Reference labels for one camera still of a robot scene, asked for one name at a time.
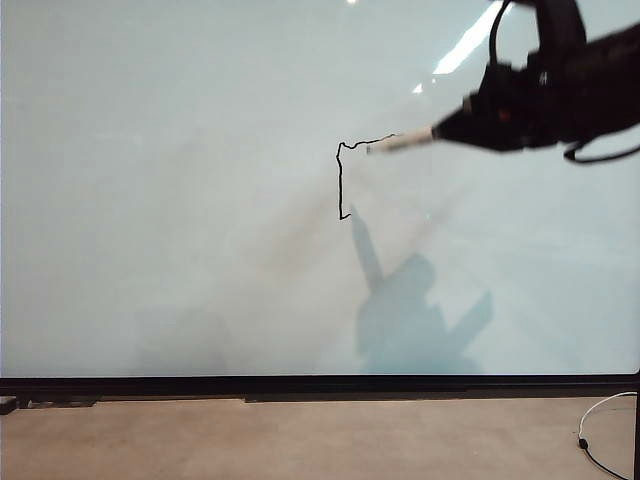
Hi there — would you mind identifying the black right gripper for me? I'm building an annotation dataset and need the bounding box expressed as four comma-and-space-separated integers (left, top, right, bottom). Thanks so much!
435, 49, 596, 155

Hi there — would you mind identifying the white whiteboard marker pen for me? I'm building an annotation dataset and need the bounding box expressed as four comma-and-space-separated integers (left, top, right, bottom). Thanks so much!
365, 124, 441, 156

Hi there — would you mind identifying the long black pen tray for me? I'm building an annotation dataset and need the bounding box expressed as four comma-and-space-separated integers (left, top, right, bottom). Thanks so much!
244, 391, 640, 404

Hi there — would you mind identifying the short black pen tray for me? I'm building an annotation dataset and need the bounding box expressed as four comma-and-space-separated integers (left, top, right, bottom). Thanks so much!
27, 396, 101, 408

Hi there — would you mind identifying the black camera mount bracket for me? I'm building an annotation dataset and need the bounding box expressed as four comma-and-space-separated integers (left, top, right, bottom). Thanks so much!
509, 0, 589, 54

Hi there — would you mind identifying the white cable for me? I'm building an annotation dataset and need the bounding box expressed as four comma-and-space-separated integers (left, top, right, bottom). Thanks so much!
578, 390, 640, 441

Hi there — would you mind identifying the black cable with plug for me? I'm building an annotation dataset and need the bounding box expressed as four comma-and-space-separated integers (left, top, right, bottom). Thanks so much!
576, 436, 634, 480

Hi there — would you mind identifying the white glass whiteboard black frame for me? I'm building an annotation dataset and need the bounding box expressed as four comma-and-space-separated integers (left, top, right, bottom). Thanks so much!
0, 0, 640, 396

